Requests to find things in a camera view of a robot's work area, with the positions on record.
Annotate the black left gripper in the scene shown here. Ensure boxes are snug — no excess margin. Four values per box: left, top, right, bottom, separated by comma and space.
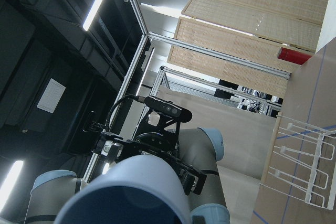
91, 132, 208, 196

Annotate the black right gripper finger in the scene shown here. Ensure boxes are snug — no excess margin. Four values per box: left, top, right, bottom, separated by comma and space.
192, 215, 205, 224

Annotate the blue plastic cup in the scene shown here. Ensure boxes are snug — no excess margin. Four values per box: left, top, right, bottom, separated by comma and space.
55, 155, 191, 223

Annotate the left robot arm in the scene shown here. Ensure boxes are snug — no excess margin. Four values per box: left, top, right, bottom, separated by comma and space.
25, 127, 230, 223

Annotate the white cup holder rack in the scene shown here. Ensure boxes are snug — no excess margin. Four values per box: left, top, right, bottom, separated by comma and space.
260, 113, 335, 210

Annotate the red cylinder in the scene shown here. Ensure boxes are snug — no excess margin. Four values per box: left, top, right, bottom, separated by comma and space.
277, 47, 312, 65

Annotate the wooden slatted screen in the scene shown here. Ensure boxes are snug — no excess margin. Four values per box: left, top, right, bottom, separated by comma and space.
168, 0, 328, 98

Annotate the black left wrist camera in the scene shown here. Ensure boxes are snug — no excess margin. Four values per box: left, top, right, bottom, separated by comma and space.
133, 95, 193, 143

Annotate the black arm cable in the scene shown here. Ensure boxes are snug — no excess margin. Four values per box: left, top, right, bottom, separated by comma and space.
104, 94, 146, 133

